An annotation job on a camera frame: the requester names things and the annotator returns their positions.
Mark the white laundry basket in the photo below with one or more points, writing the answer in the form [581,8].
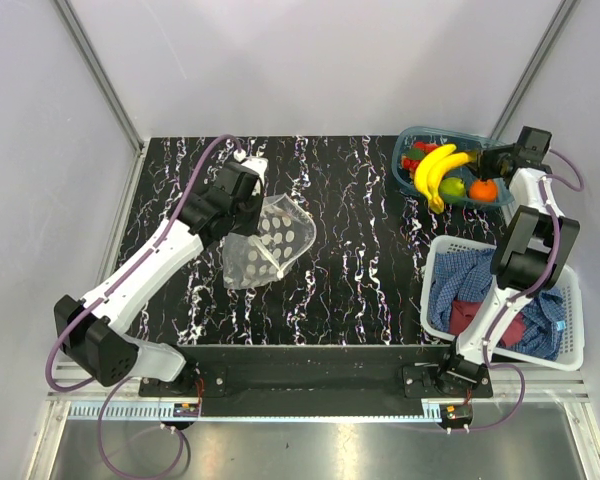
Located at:
[571,352]

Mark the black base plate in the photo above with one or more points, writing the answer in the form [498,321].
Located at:
[315,382]

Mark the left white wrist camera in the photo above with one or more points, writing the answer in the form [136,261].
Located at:
[257,164]

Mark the clear polka dot zip bag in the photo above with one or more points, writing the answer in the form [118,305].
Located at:
[284,233]

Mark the fake orange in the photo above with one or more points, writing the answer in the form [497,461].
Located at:
[483,191]

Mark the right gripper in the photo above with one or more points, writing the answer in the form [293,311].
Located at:
[487,155]

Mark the fake green apple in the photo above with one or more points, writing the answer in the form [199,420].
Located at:
[453,189]

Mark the red cloth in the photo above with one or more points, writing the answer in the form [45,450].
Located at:
[463,313]

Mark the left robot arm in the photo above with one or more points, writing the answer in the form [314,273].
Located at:
[92,330]

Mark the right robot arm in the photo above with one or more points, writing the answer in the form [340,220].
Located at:
[528,260]

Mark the fake lychee bunch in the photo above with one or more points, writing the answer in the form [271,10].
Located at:
[413,157]

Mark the fake banana bunch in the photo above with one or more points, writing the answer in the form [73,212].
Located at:
[434,167]

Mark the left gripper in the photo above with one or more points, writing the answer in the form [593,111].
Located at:
[252,227]

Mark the blue checkered cloth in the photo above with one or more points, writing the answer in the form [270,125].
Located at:
[466,276]

